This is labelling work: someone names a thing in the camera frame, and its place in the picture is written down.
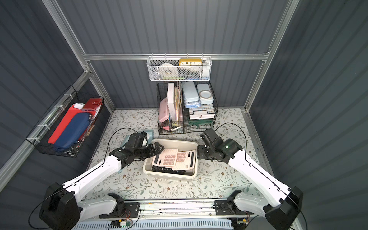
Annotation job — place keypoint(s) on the navy blue pouch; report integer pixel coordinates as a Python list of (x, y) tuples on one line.
[(72, 132)]

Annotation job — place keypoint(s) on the pink case in organizer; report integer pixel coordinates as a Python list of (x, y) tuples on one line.
[(163, 111)]

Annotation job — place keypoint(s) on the red folder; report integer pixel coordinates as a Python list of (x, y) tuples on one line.
[(72, 111)]

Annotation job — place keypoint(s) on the light blue pencil case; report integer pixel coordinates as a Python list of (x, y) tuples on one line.
[(191, 97)]

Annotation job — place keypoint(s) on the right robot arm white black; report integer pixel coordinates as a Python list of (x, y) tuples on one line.
[(280, 205)]

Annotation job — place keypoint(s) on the white round tape box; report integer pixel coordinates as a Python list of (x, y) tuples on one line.
[(205, 93)]

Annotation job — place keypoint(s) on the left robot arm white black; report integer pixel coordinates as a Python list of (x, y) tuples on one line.
[(62, 207)]

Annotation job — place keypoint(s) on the small circuit board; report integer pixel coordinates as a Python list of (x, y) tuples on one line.
[(120, 224)]

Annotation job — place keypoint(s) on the beige plastic storage box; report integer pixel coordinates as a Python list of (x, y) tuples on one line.
[(173, 144)]

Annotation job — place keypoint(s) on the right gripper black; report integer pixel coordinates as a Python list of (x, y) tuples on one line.
[(203, 152)]

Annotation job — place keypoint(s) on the light blue calculator upper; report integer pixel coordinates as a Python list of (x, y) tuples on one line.
[(150, 133)]

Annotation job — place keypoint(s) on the yellow clock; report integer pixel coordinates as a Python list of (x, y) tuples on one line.
[(190, 62)]

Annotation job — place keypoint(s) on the pink calculator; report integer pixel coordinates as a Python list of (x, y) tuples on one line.
[(166, 159), (185, 161)]

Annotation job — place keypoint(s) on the red wallet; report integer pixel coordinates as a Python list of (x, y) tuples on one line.
[(92, 104)]

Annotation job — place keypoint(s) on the pink upright book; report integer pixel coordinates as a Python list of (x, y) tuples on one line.
[(171, 101)]

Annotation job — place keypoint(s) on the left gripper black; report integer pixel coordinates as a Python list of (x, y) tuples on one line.
[(147, 151)]

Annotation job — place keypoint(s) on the black wire desk organizer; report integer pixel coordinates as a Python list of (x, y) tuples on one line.
[(206, 111)]

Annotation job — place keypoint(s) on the white mesh hanging basket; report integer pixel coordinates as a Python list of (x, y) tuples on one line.
[(188, 73)]

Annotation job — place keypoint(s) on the white tape roll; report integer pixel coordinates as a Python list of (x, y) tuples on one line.
[(168, 70)]

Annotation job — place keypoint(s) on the black wire side basket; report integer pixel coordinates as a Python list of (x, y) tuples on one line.
[(88, 142)]

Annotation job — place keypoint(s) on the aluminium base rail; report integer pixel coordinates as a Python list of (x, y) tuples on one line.
[(196, 214)]

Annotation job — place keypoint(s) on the floral table mat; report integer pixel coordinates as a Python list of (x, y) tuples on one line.
[(213, 180)]

